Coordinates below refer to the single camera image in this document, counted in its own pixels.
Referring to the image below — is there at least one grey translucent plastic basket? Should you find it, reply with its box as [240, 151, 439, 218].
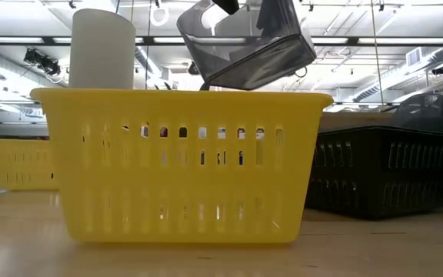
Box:
[176, 0, 318, 92]
[392, 93, 443, 135]

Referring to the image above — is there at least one yellow slotted plastic basket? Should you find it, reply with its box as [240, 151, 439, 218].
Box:
[0, 138, 60, 192]
[30, 87, 335, 245]

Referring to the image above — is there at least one black slotted plastic basket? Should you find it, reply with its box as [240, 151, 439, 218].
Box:
[305, 125, 443, 221]

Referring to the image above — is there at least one black overhead beam with lights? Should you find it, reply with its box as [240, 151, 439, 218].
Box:
[0, 35, 443, 47]

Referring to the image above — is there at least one white cylindrical lamp shade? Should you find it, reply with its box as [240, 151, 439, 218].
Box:
[68, 8, 137, 90]

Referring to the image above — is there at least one silver ventilation duct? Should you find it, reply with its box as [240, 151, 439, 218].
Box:
[351, 45, 443, 104]

